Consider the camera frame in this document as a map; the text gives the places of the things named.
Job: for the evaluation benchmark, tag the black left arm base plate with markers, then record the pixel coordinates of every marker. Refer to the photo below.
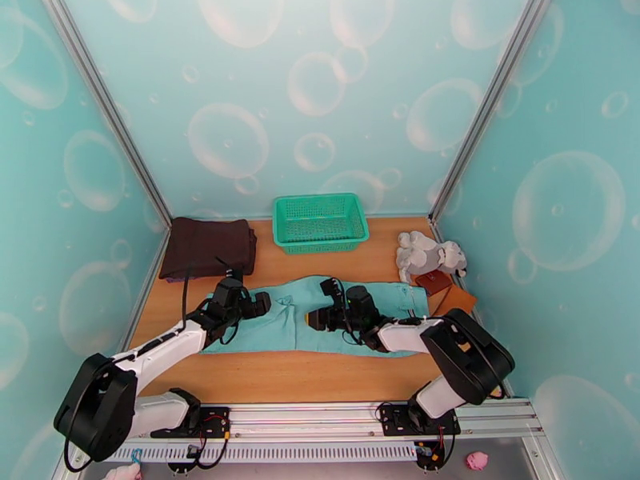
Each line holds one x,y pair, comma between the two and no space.
217,412

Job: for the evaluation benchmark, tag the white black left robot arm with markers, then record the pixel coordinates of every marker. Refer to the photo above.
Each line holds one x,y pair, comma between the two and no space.
160,343

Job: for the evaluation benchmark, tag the green plastic basket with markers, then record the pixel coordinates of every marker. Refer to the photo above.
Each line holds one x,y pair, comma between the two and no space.
320,221

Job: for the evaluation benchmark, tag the pink plush ball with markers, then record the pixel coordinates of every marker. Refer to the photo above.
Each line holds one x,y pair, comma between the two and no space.
477,460

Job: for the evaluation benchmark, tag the pink white plush toy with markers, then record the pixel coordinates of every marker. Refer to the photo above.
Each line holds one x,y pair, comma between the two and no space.
122,473

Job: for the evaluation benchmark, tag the dark brown leather wallet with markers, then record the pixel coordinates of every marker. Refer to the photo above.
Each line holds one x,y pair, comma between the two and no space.
435,283

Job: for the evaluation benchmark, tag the grey plush toy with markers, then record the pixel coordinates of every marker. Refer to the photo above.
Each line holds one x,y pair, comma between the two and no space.
425,256

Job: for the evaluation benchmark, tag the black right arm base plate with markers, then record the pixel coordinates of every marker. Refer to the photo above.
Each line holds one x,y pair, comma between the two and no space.
390,426

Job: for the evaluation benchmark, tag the blue clip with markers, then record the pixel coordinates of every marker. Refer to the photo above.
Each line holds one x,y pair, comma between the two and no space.
136,456

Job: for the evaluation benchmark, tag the tan leather pad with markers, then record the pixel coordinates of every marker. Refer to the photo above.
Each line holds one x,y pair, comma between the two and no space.
462,299

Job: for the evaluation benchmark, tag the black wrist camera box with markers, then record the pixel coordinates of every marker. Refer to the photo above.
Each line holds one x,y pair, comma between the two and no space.
234,274
330,287

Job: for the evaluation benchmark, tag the teal trousers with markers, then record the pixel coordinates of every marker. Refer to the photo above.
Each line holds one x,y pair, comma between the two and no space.
280,328

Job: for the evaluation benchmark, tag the aluminium frame post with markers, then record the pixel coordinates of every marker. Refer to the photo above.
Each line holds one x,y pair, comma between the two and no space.
105,103
492,103

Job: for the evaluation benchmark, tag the aluminium mounting rail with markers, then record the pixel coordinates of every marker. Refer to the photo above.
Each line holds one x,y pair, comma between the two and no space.
300,418

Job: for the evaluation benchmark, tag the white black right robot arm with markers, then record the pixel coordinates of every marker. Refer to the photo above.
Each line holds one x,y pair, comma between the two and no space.
465,353

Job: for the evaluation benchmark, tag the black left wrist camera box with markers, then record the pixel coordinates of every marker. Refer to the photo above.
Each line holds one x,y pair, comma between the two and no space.
234,274

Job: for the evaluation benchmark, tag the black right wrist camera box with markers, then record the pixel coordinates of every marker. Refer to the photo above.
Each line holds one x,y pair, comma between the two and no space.
330,287

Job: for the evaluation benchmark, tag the dark brown folded trousers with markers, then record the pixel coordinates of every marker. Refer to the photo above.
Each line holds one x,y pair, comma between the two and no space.
210,246

